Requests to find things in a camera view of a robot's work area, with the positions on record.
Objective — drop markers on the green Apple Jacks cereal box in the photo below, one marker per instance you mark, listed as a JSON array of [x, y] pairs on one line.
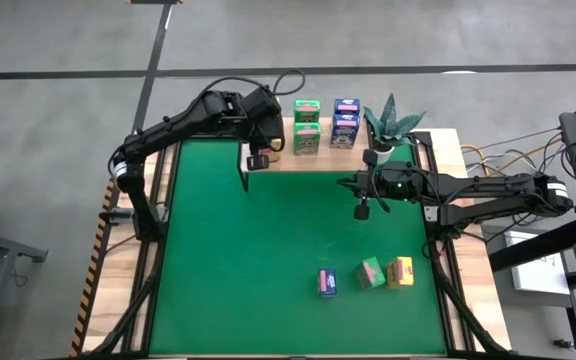
[[306, 110], [306, 137], [370, 273]]

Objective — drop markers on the black slanted beam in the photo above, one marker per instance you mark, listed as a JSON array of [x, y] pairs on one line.
[[568, 237]]

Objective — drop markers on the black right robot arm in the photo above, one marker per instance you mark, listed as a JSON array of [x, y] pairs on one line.
[[493, 185]]

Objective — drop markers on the white board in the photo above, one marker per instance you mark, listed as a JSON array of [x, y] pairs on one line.
[[538, 275]]

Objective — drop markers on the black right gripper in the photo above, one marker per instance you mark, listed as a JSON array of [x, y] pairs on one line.
[[380, 184]]

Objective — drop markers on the black metal table frame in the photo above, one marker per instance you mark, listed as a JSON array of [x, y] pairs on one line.
[[449, 325]]

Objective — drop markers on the snake plant in white pot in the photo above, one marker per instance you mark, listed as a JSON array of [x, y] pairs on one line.
[[390, 127]]

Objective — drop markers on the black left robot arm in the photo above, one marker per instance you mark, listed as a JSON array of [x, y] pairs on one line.
[[168, 125]]

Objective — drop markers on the blue Frosted Flakes cereal box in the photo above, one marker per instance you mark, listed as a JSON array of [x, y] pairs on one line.
[[346, 106], [344, 131], [327, 283]]

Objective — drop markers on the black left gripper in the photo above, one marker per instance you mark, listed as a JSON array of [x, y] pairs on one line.
[[263, 107]]

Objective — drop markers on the small black floor object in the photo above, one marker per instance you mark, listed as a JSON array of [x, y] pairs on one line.
[[563, 344]]

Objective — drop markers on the wooden shelf black metal legs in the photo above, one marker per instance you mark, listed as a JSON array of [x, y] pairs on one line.
[[318, 162]]

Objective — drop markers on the yellow black hazard tape strip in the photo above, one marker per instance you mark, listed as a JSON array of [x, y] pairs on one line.
[[88, 295]]

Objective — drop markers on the green felt mat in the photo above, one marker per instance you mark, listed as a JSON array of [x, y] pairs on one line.
[[278, 320]]

